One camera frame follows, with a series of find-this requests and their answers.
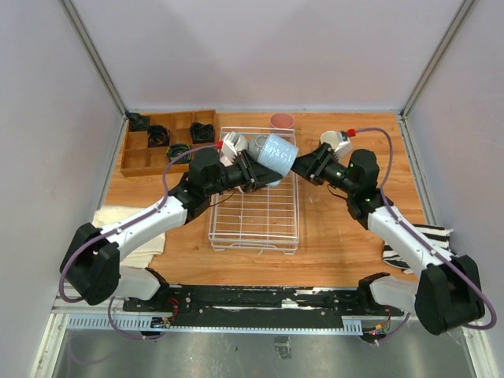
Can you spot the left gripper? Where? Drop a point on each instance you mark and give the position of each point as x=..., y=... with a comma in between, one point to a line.
x=255, y=174

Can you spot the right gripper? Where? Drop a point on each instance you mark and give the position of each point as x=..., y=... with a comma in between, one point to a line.
x=305, y=164

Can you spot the light blue mug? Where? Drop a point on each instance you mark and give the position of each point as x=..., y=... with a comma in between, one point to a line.
x=278, y=155

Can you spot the grey-green speckled mug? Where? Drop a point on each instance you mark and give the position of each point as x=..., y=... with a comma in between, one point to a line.
x=256, y=145

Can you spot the pink tumbler cup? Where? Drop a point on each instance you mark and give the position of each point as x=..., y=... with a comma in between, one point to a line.
x=282, y=127

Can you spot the black mug white inside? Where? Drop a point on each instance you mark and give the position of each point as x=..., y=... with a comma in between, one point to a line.
x=328, y=137

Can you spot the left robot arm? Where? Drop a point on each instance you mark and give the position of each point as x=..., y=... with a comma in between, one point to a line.
x=91, y=270

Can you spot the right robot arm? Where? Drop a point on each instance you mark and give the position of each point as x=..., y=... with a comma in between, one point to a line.
x=448, y=293

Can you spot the rolled black patterned tie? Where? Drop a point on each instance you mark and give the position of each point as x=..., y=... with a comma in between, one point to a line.
x=202, y=133

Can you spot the rolled blue yellow tie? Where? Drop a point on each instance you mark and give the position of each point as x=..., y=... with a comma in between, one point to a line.
x=179, y=152

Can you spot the rolled dark green tie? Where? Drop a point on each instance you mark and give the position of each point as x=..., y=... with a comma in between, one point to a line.
x=138, y=122

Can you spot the black white striped cloth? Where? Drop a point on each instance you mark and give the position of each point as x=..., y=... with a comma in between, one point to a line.
x=438, y=235

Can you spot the white wire dish rack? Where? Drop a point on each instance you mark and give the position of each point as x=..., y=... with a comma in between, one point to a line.
x=266, y=219

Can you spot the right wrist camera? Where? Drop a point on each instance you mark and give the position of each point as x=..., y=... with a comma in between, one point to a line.
x=342, y=145

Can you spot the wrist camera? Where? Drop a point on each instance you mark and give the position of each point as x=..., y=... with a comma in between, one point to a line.
x=232, y=143
x=342, y=145

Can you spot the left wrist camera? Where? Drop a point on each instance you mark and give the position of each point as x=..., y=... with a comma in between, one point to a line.
x=232, y=143

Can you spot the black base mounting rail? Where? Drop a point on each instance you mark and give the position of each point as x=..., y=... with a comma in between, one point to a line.
x=198, y=298

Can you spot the grey slotted cable duct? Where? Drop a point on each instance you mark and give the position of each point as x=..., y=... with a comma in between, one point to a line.
x=218, y=320

